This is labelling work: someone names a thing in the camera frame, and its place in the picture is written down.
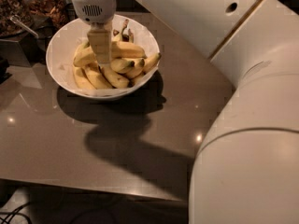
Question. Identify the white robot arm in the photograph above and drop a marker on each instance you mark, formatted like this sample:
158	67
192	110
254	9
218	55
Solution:
247	169

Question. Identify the white bowl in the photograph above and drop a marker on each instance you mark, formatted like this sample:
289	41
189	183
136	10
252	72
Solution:
64	50

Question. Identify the metal scoop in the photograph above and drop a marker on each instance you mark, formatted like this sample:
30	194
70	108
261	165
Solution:
15	19

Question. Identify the yellow banana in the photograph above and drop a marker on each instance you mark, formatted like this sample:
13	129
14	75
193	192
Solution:
116	80
118	49
78	73
151	62
94	75

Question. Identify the banana behind short one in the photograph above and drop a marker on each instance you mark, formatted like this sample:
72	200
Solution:
137	68

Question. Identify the short green-tipped banana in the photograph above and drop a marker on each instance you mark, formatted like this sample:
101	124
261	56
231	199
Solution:
121	65

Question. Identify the small lower right banana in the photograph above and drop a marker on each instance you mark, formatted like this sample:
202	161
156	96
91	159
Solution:
134	80

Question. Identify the tray of dried snacks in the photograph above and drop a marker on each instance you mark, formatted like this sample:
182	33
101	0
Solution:
53	9

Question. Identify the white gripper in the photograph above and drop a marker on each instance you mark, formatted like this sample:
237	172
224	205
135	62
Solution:
93	8

